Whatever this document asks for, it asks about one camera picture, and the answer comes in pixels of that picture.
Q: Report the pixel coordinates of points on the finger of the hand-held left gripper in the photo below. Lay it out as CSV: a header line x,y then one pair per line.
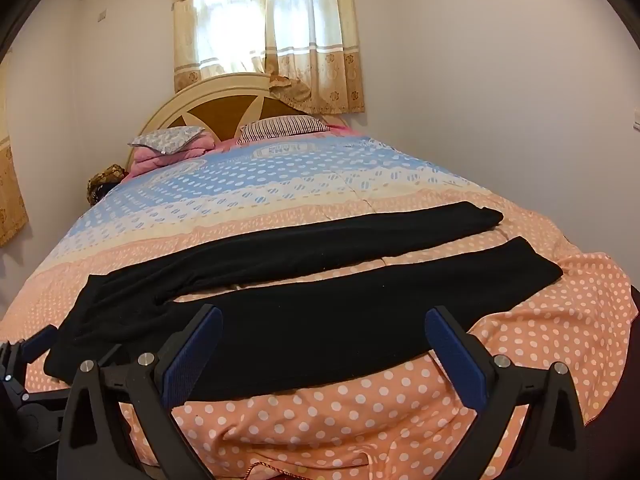
x,y
41,342

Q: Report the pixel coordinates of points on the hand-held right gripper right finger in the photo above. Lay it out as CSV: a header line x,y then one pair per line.
x,y
457,355

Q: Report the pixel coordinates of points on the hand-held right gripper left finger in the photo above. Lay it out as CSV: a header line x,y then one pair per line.
x,y
192,355

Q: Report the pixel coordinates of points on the black pants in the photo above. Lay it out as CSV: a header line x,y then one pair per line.
x,y
300,330

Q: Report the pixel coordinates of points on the golden side curtain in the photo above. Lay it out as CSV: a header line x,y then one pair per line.
x,y
11,195

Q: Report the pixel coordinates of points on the brown patterned bundle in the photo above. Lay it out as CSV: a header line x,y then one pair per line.
x,y
104,182

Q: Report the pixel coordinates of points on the polka dot quilt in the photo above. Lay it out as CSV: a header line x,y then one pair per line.
x,y
350,195

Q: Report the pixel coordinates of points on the folded pink blanket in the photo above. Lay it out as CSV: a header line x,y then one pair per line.
x,y
155,160

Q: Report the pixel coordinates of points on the grey floral pillow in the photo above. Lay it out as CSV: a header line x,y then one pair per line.
x,y
167,139

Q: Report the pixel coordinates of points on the striped pillow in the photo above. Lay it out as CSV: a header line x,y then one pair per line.
x,y
280,127

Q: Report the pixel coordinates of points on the cream wooden headboard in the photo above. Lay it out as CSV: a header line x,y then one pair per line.
x,y
220,110

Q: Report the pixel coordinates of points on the pink cloth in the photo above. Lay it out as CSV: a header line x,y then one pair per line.
x,y
342,129

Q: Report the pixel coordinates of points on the beige window curtain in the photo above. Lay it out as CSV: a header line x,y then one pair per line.
x,y
320,60

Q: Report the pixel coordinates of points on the white wall switch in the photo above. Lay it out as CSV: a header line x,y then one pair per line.
x,y
636,122

